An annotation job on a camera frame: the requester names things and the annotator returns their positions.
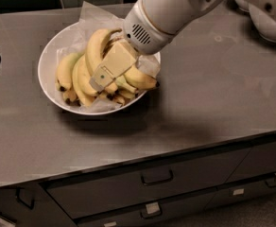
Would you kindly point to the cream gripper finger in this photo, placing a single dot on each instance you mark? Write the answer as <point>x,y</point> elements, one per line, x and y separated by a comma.
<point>118,60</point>

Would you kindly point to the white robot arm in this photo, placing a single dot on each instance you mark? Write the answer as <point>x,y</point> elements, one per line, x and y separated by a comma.
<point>152,24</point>

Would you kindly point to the tall center yellow banana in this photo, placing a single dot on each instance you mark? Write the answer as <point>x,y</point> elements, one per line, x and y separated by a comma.
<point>94,51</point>

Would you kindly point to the white ceramic bowl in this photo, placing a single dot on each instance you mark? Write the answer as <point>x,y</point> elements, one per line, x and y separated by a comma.
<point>63,43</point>

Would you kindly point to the yellow banana beside center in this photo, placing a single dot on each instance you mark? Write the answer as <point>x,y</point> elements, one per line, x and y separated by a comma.
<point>84,78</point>

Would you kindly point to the lower left yellow banana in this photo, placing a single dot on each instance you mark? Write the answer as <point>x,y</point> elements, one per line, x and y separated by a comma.
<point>84,99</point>

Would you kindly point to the left greenish yellow banana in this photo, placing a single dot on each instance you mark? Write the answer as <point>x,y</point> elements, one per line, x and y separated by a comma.
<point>64,71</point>

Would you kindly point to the white paper liner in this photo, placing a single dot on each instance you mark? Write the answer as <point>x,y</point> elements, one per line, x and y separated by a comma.
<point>111,99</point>

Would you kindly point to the upper drawer black handle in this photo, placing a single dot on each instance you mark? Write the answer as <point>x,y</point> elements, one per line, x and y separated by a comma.
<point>157,177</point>

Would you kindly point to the lower drawer black handle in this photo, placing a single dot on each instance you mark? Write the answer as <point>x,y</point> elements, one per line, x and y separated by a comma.
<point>152,210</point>

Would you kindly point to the left cabinet black handle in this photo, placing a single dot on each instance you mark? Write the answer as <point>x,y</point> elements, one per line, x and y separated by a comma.
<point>25,197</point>

